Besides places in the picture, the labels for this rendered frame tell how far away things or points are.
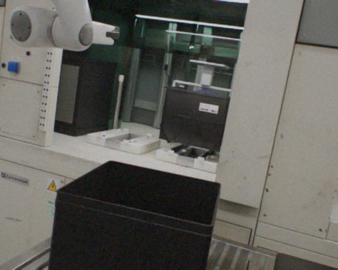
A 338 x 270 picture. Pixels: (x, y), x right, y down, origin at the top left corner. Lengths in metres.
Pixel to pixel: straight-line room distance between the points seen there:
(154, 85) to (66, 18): 1.26
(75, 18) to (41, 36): 0.09
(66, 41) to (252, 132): 0.47
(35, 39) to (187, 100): 0.56
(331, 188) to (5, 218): 1.01
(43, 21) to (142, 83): 1.25
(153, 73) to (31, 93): 0.90
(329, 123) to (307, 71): 0.14
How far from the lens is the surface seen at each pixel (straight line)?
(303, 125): 0.97
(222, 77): 1.90
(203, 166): 1.22
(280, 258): 0.75
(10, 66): 1.28
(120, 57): 1.64
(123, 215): 0.64
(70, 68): 1.45
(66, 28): 0.80
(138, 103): 2.02
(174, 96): 1.22
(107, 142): 1.33
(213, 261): 0.90
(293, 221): 1.02
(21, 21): 0.85
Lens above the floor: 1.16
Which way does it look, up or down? 9 degrees down
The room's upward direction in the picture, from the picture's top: 9 degrees clockwise
